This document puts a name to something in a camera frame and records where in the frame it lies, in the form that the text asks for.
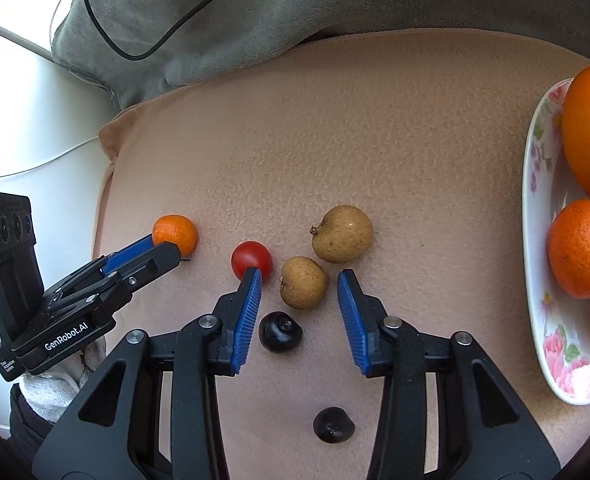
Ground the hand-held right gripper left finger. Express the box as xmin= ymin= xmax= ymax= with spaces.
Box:
xmin=32 ymin=267 xmax=263 ymax=480

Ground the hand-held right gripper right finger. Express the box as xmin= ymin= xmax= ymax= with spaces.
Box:
xmin=336 ymin=269 xmax=560 ymax=480

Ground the large rough-skinned tangerine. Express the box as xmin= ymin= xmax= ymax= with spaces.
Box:
xmin=547 ymin=198 xmax=590 ymax=300

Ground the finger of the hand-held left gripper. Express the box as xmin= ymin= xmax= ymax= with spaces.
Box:
xmin=50 ymin=241 xmax=182 ymax=322
xmin=45 ymin=234 xmax=157 ymax=297

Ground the person's left forearm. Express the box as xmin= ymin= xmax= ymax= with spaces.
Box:
xmin=8 ymin=385 xmax=63 ymax=453

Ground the grey cushion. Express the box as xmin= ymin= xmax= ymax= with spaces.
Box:
xmin=50 ymin=0 xmax=590 ymax=111

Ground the long black cable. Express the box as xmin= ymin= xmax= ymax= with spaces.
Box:
xmin=72 ymin=0 xmax=253 ymax=60

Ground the thin white cable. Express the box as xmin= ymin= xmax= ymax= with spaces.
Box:
xmin=0 ymin=140 xmax=98 ymax=181

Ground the beige mat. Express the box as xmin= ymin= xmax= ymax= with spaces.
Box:
xmin=91 ymin=30 xmax=590 ymax=480

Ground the floral white plate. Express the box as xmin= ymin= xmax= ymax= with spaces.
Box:
xmin=522 ymin=78 xmax=590 ymax=406

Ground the dark grape lower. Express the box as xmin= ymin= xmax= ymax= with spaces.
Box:
xmin=312 ymin=406 xmax=356 ymax=444

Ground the small tangerine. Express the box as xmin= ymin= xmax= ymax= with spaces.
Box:
xmin=152 ymin=215 xmax=198 ymax=257

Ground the red cherry tomato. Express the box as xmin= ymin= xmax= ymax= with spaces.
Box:
xmin=230 ymin=241 xmax=273 ymax=282

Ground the person's left hand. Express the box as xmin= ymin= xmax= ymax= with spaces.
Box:
xmin=19 ymin=337 xmax=107 ymax=423

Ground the dark grape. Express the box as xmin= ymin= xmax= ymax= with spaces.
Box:
xmin=312 ymin=406 xmax=356 ymax=444
xmin=258 ymin=311 xmax=304 ymax=354

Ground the dark grape upper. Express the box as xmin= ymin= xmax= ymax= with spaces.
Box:
xmin=258 ymin=311 xmax=304 ymax=354

